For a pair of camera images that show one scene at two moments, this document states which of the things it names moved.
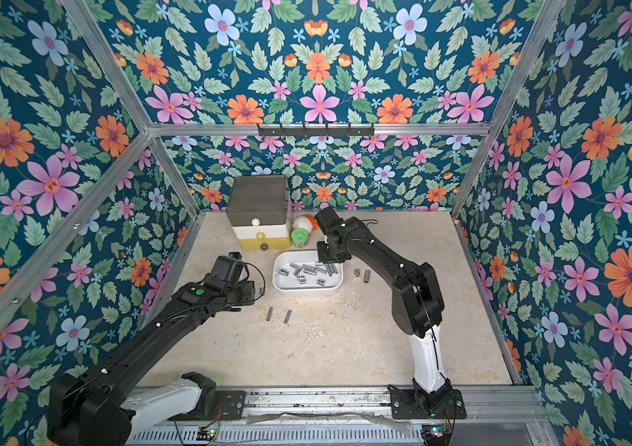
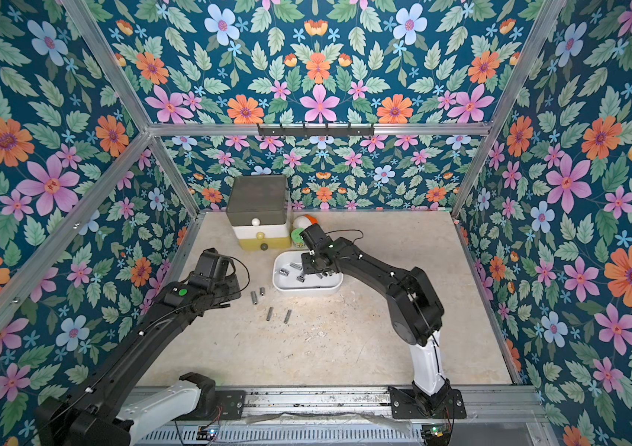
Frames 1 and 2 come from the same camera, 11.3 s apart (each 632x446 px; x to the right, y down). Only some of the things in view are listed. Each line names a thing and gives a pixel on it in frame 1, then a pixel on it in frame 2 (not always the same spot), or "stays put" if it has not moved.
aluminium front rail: x=509 y=415 stays put
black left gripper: x=250 y=293 -> x=233 y=281
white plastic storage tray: x=288 y=285 stays put
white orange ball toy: x=306 y=222 stays put
